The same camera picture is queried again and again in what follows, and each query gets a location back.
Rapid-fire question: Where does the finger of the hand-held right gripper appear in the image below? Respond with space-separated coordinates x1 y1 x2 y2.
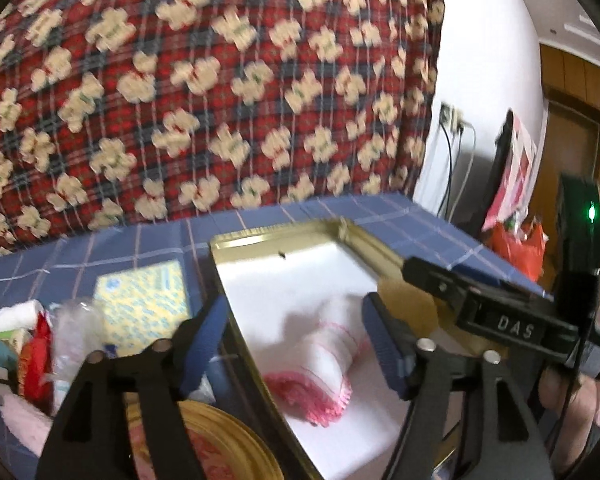
402 256 482 311

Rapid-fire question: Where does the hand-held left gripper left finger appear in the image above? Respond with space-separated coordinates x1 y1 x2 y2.
34 294 231 480

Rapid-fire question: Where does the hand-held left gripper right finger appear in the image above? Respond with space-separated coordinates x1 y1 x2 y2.
361 292 556 480

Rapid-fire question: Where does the rectangular gold tin box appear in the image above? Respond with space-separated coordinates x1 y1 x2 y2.
209 217 486 480

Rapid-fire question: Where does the person's right hand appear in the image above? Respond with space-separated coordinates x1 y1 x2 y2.
537 297 600 462

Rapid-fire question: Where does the red plastic bag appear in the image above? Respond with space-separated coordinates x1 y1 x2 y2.
485 215 548 283

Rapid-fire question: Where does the yellow blue dotted tissue pack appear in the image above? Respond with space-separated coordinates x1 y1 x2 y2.
92 259 191 351

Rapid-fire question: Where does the pink white calendar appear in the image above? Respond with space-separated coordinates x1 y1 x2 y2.
485 112 538 231

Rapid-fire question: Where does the round gold tin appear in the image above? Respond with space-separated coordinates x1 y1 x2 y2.
125 400 286 480

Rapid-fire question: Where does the white paper liner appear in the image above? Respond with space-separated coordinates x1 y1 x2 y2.
215 242 417 480

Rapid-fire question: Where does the wooden door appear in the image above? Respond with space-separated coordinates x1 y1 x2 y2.
527 42 600 311

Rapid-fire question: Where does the blue plaid bedsheet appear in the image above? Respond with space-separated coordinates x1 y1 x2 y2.
0 194 556 480

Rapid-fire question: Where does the cotton swab bag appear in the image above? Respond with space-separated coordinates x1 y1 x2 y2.
52 297 107 386

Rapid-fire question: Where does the red gold embroidered pouch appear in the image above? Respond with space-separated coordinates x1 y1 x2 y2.
17 312 56 403

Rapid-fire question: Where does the white gauze roll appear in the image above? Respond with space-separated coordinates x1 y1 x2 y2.
0 299 43 333

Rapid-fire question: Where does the pink cloth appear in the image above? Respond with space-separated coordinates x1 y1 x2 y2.
0 392 56 453

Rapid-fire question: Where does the red plaid bear quilt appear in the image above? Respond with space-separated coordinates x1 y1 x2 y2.
0 0 447 262

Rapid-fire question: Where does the black power cable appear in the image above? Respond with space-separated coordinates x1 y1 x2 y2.
441 124 455 221

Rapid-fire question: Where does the white power cable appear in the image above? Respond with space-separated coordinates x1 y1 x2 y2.
457 121 477 203

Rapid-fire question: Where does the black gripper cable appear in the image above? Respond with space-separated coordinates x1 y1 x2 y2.
547 272 593 480

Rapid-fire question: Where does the white wall outlet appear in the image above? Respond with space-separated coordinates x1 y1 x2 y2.
440 102 463 133

